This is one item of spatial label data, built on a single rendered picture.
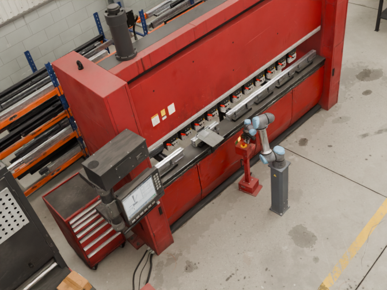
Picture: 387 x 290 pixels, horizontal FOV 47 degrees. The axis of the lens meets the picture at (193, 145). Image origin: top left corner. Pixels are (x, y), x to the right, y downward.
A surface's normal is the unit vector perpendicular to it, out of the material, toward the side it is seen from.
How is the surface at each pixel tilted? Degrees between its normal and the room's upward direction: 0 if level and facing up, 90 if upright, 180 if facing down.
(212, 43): 90
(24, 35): 90
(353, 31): 0
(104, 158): 0
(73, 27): 90
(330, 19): 90
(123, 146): 0
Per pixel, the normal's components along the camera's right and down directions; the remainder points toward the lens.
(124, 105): 0.68, 0.44
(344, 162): -0.14, -0.72
